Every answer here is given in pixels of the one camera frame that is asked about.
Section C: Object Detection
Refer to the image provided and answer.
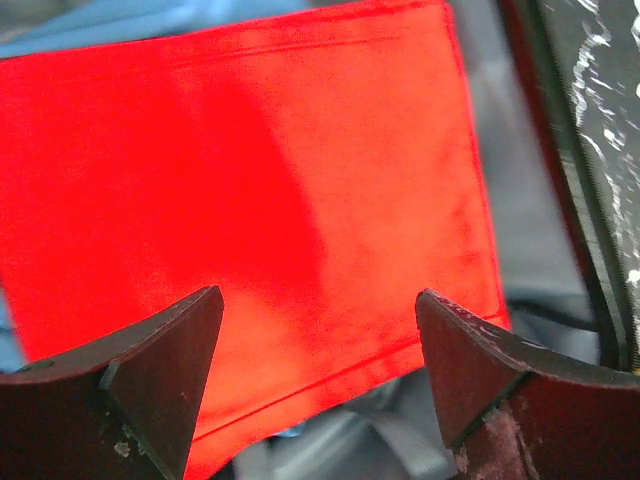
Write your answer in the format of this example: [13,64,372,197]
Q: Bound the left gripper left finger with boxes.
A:
[1,286,224,479]

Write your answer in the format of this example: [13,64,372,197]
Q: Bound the blue cloth garment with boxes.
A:
[1,0,313,59]

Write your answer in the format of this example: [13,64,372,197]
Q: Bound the white black space suitcase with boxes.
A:
[222,1,612,479]

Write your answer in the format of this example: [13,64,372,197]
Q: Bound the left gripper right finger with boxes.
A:
[415,290,639,479]

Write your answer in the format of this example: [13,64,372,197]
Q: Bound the red garment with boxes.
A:
[1,1,510,479]

